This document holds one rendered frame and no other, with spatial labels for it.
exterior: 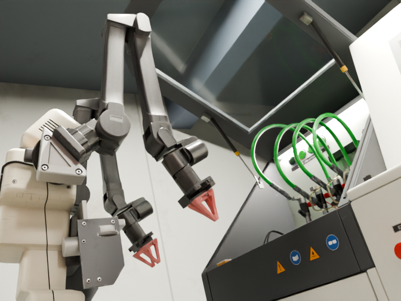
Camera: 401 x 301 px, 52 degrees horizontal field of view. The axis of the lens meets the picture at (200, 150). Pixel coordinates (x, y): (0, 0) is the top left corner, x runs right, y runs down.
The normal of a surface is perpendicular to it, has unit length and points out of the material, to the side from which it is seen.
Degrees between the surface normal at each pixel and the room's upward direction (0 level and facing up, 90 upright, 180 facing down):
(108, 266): 90
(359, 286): 90
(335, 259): 90
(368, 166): 90
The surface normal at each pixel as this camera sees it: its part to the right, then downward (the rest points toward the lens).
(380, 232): -0.82, -0.07
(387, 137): -0.85, -0.27
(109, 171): 0.39, -0.49
